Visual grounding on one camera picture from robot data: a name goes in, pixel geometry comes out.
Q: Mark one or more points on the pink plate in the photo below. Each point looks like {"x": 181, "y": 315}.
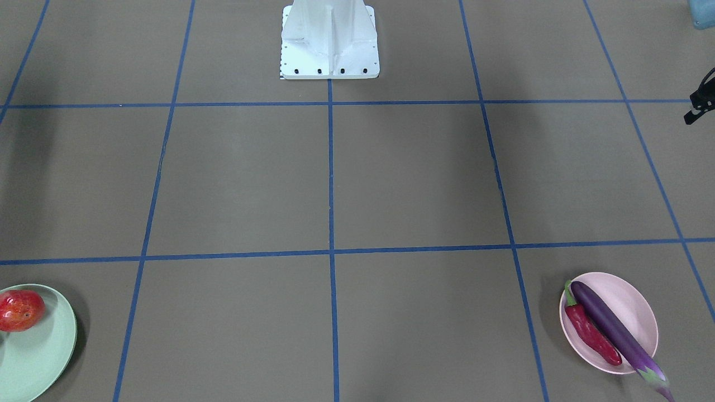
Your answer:
{"x": 630, "y": 307}

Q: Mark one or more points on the purple eggplant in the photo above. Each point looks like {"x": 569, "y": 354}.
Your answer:
{"x": 614, "y": 330}

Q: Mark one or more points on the green plate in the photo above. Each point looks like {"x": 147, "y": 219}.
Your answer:
{"x": 34, "y": 359}

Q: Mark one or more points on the red chili pepper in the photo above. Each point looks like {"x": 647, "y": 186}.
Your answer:
{"x": 588, "y": 332}

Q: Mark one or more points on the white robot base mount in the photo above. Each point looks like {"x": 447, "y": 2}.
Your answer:
{"x": 323, "y": 40}

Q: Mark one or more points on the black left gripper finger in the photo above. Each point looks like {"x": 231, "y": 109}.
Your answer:
{"x": 701, "y": 102}

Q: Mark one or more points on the red pomegranate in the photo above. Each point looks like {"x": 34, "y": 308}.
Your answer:
{"x": 21, "y": 309}

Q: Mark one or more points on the brown table mat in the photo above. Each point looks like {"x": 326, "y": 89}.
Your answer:
{"x": 225, "y": 235}

